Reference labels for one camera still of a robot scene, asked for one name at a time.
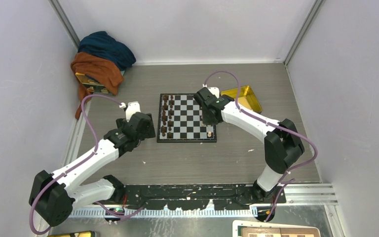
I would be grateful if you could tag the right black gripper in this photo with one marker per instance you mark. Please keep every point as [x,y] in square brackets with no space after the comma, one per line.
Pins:
[207,122]

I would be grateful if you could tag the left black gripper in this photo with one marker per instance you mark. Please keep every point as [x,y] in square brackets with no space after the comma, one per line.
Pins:
[149,133]

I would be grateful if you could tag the gold tin box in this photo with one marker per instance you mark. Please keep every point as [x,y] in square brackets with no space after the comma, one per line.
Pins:
[246,98]

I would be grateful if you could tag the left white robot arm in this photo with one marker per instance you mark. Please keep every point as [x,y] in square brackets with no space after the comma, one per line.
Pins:
[54,196]

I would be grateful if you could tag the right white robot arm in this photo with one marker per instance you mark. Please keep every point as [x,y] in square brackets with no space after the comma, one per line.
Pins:
[282,146]

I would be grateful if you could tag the dark wooden chess pieces row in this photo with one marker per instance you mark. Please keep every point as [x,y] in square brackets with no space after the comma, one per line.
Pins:
[167,114]

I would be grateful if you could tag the wooden board corner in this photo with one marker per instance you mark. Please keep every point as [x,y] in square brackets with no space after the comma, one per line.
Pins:
[258,229]

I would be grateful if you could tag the black and white chessboard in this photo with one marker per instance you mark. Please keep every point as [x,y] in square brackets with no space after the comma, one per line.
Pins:
[187,122]

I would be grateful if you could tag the yellow patterned box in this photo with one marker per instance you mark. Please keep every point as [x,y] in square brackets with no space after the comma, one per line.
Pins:
[91,84]

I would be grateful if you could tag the orange cloth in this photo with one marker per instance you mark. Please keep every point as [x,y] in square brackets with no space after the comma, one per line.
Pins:
[101,70]

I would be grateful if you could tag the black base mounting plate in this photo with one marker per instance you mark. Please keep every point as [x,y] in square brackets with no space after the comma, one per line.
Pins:
[195,197]

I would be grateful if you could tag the dark blue cloth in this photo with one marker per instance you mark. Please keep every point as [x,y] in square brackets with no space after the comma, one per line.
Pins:
[102,45]

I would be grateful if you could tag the gold tin lid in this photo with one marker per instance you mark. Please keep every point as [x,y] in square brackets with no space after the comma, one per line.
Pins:
[76,234]

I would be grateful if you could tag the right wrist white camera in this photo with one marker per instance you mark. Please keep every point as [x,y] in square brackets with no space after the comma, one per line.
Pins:
[215,91]

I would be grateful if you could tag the wrist white camera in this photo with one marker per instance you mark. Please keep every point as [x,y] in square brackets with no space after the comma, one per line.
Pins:
[215,91]
[131,109]

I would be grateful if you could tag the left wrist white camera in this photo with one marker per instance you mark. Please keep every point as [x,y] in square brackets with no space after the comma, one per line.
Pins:
[131,109]

